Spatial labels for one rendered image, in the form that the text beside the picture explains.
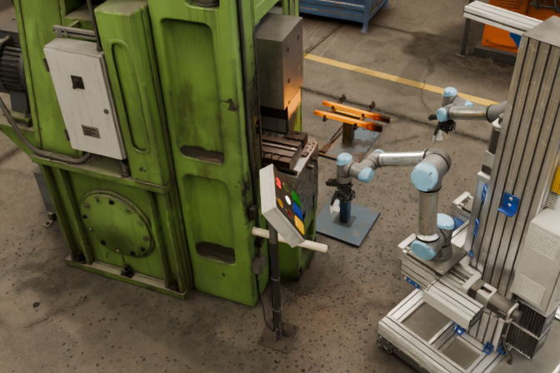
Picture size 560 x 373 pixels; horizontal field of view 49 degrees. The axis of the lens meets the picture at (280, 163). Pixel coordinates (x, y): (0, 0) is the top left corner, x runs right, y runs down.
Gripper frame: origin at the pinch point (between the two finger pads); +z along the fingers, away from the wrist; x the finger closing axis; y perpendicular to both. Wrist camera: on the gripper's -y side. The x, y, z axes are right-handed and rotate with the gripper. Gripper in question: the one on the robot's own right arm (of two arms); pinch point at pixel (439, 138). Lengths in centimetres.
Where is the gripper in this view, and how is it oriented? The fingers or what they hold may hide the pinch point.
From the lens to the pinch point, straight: 386.4
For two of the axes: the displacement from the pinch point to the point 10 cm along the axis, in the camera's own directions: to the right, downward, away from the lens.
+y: 6.8, 4.3, -6.0
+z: 0.3, 7.9, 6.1
